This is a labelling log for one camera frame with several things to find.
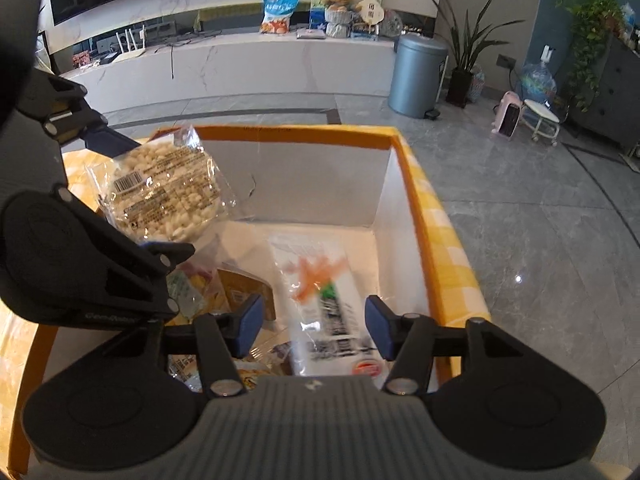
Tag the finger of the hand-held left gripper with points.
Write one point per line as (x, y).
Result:
(107, 142)
(160, 255)

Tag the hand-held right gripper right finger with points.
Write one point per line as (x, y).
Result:
(377, 325)

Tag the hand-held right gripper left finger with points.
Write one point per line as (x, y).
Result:
(250, 322)

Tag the round rice cake packet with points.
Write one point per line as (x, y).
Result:
(165, 195)

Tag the long white snack packet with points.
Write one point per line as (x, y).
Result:
(320, 305)

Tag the orange cardboard box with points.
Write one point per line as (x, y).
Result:
(300, 185)

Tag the orange snack packet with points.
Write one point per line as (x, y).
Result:
(252, 377)

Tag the white router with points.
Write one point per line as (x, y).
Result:
(129, 52)

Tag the white marble television console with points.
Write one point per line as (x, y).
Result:
(250, 70)

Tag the blue snack bag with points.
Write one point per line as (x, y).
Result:
(279, 12)

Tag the flat white box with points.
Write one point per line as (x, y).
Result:
(310, 33)

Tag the pink space heater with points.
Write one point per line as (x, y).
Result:
(507, 117)

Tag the long-leaf potted plant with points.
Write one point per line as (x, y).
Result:
(459, 87)

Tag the grey blue trash can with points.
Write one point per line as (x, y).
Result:
(417, 75)

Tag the white round stool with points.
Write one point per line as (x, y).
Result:
(541, 110)

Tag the blue water jug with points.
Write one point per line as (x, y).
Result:
(539, 82)

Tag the round paper fan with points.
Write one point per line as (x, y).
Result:
(371, 10)

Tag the dark grey dresser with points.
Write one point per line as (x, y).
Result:
(607, 100)

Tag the trailing green plant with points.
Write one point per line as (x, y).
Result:
(590, 15)

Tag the wall socket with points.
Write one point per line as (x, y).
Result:
(506, 62)

